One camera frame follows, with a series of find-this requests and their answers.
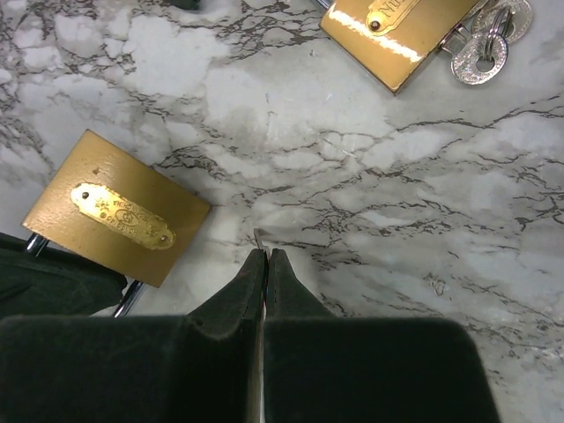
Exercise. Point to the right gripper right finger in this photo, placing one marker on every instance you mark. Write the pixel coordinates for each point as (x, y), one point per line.
(318, 367)

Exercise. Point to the long shackle brass padlock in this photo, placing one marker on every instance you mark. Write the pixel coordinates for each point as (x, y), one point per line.
(391, 39)

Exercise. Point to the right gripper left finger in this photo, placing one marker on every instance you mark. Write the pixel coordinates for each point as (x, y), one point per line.
(199, 367)

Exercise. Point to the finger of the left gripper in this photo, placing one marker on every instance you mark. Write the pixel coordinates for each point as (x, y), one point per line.
(54, 282)

